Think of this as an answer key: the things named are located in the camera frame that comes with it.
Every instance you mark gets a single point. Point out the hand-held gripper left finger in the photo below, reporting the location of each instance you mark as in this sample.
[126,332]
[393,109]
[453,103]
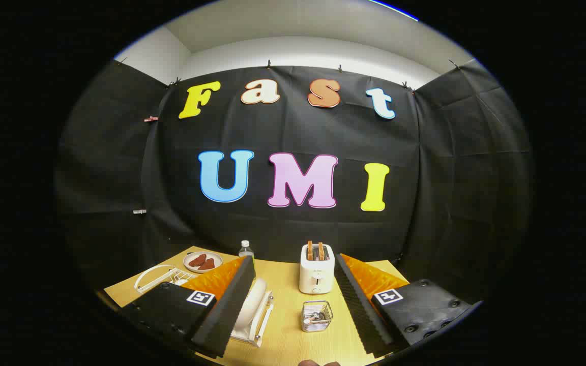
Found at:
[227,310]

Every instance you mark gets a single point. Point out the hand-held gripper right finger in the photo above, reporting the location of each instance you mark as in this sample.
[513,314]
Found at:
[361,310]

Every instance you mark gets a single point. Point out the beige round plate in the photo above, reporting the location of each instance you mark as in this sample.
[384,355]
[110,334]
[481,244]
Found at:
[255,305]

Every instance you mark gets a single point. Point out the small round grey plate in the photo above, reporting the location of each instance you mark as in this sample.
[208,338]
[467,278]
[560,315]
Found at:
[191,268]

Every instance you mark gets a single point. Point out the red sausage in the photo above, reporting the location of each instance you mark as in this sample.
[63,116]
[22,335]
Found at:
[207,264]
[197,261]

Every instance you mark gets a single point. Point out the white toaster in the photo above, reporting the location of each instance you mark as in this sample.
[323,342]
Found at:
[316,277]

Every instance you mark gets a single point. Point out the clear bottle with green label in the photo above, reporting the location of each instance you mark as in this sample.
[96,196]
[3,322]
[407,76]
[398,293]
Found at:
[245,250]

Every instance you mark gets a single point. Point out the toast slice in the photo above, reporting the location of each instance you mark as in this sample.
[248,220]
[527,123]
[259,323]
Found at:
[310,251]
[320,251]

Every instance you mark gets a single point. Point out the black backdrop cloth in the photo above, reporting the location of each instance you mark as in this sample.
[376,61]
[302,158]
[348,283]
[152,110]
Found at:
[293,127]

